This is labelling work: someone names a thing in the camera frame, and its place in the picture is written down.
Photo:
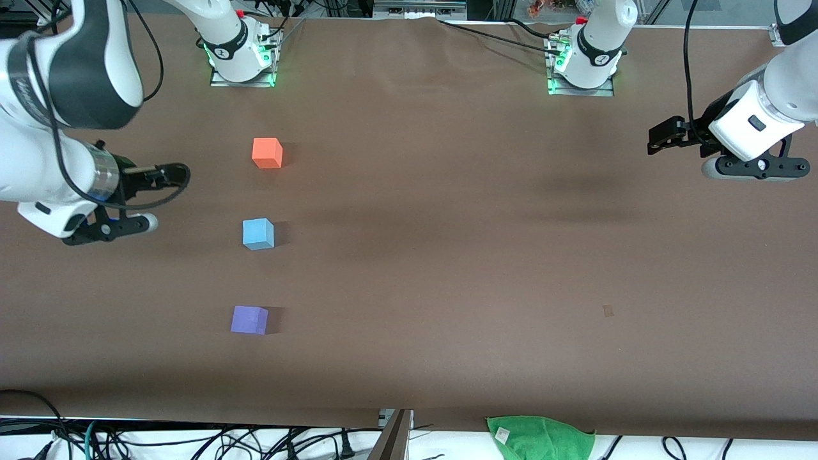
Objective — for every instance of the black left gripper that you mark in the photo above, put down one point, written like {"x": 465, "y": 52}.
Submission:
{"x": 695, "y": 131}

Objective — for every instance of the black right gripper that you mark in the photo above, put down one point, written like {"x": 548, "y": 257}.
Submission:
{"x": 130, "y": 181}

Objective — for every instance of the light blue foam block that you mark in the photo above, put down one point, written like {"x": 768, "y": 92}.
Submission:
{"x": 257, "y": 234}

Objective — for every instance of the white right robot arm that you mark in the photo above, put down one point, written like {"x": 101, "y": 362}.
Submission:
{"x": 38, "y": 172}

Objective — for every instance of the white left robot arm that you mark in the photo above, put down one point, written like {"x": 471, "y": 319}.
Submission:
{"x": 601, "y": 38}

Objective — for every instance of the orange foam block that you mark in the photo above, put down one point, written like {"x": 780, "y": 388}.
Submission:
{"x": 265, "y": 153}

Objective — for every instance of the purple foam block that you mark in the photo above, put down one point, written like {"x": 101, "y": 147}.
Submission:
{"x": 248, "y": 319}

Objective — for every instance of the orange plastic toy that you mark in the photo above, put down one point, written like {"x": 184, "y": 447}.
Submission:
{"x": 535, "y": 7}

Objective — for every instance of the brown table cover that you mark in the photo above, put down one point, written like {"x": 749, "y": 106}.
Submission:
{"x": 447, "y": 287}

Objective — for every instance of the green cloth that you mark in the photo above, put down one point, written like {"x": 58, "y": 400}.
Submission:
{"x": 543, "y": 441}

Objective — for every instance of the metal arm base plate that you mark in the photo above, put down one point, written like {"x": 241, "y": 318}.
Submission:
{"x": 217, "y": 80}
{"x": 601, "y": 91}

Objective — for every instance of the grey metal bracket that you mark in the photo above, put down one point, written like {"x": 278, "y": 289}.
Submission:
{"x": 777, "y": 35}

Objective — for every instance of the aluminium frame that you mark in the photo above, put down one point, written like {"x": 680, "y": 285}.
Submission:
{"x": 418, "y": 9}

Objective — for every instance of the grey metal post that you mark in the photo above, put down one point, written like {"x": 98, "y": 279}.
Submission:
{"x": 397, "y": 441}

